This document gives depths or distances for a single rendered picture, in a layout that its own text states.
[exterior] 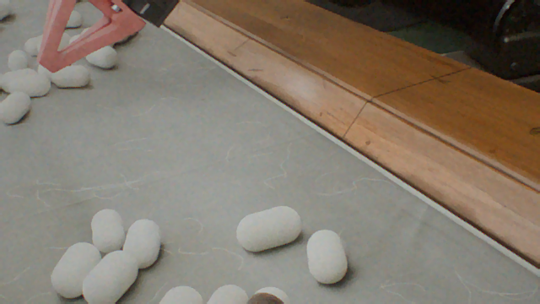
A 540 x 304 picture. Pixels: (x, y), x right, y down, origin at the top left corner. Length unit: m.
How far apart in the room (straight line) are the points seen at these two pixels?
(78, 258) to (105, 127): 0.21
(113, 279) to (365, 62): 0.29
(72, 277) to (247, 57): 0.32
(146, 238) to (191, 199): 0.07
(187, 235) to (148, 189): 0.07
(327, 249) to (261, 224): 0.04
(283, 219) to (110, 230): 0.09
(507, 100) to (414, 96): 0.06
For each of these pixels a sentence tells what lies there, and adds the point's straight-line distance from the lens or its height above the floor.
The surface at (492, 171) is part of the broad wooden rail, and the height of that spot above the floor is 0.76.
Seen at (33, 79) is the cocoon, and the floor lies 0.76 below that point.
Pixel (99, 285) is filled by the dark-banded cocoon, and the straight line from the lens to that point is 0.39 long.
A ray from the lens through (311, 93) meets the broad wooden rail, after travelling 0.57.
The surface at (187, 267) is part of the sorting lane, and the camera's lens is 0.41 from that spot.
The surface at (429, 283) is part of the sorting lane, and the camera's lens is 0.39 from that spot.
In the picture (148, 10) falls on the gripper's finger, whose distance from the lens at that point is 0.57.
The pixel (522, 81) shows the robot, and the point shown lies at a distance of 1.20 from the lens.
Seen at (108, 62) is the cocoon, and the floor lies 0.75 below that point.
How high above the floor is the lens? 0.97
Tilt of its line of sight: 26 degrees down
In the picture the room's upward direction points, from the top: 6 degrees counter-clockwise
